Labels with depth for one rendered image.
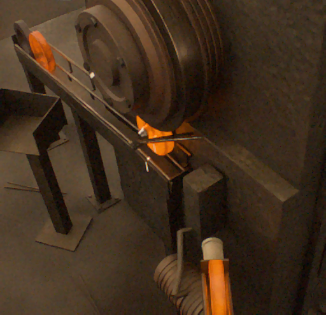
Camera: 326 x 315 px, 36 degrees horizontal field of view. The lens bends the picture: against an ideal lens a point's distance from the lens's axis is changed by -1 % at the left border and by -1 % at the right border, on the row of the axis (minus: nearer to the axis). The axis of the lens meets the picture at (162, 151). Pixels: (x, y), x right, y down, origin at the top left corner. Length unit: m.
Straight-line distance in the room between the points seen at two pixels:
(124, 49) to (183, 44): 0.14
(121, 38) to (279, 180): 0.53
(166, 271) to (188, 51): 0.70
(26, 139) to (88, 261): 0.63
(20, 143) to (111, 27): 0.86
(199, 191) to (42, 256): 1.12
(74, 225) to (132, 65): 1.32
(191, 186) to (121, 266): 0.90
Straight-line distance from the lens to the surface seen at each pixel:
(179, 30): 1.15
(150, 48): 1.18
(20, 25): 2.41
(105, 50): 1.26
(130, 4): 1.20
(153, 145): 1.57
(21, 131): 2.00
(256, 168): 1.33
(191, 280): 1.53
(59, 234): 2.37
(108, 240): 2.30
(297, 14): 1.03
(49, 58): 2.23
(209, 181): 1.40
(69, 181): 2.59
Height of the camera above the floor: 1.84
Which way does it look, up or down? 44 degrees down
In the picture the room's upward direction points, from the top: 7 degrees counter-clockwise
